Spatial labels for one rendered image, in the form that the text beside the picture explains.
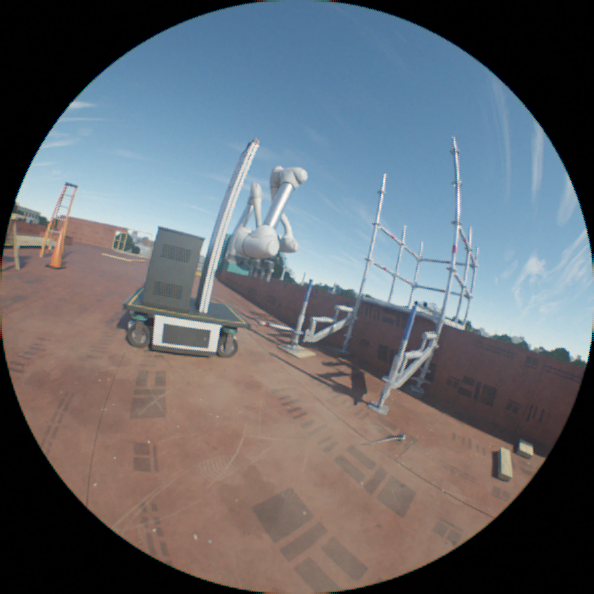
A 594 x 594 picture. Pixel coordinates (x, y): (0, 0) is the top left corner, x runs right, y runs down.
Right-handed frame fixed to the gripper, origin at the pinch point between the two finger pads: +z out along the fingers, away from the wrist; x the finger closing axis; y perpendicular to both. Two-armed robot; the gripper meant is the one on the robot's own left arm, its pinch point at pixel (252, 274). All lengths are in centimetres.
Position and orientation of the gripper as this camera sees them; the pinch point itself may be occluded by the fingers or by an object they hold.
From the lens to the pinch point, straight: 197.1
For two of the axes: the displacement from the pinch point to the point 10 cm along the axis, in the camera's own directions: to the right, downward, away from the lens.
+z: -2.5, 9.7, 0.6
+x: -5.4, -1.9, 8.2
